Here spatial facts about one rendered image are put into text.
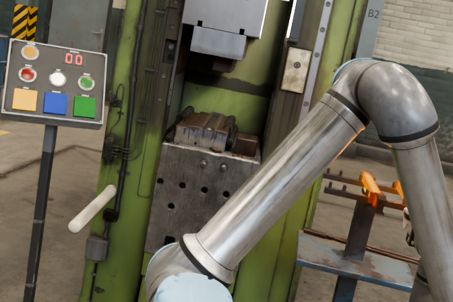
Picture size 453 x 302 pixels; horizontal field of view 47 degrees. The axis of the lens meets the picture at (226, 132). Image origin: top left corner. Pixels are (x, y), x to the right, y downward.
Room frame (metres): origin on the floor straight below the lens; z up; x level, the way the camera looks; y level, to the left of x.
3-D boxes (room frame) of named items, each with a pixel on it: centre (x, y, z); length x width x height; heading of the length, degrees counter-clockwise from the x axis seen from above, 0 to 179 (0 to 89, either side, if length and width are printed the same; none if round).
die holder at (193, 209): (2.18, 0.03, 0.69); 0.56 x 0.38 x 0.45; 178
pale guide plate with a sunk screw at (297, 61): (2.08, -0.22, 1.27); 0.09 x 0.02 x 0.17; 88
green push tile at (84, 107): (1.82, 0.52, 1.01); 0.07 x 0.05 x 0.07; 113
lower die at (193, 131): (2.17, 0.09, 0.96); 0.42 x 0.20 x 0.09; 178
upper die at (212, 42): (2.17, 0.09, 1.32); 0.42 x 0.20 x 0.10; 178
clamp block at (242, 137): (2.01, -0.09, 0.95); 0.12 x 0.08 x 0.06; 178
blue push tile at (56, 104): (1.78, 0.61, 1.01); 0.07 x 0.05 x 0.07; 113
